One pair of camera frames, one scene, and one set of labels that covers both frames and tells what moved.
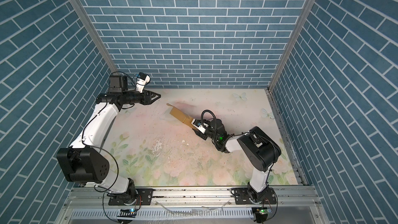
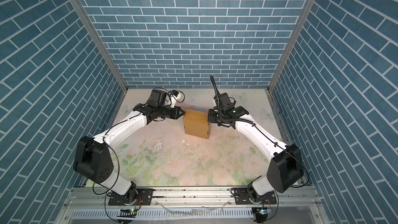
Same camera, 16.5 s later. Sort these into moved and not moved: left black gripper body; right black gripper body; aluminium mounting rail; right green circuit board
Moved: left black gripper body; right black gripper body
Not moved: aluminium mounting rail; right green circuit board
